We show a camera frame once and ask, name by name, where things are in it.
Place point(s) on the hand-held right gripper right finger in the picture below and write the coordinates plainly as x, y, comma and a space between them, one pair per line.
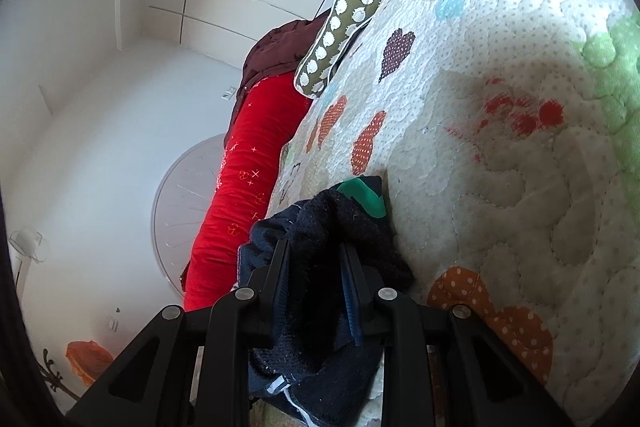
352, 302

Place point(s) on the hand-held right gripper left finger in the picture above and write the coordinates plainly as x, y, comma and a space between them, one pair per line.
270, 287

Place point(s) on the navy pants with striped trim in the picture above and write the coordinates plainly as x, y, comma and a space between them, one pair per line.
320, 227

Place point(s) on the red floral bolster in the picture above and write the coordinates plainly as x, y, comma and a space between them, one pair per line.
235, 207

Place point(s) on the patchwork quilted bedspread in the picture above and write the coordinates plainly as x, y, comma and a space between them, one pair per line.
500, 207

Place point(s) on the dark maroon blanket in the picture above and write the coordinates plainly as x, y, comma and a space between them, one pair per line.
270, 52

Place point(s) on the olive pillow with white print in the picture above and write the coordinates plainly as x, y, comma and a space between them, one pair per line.
335, 32

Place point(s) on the round white wall decoration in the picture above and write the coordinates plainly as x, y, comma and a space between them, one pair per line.
175, 217

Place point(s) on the small wall switch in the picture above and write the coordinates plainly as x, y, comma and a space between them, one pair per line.
113, 323

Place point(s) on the white wall socket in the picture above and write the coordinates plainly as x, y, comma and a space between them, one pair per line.
229, 93

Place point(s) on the white wall-mounted device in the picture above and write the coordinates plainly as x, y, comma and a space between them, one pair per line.
27, 244

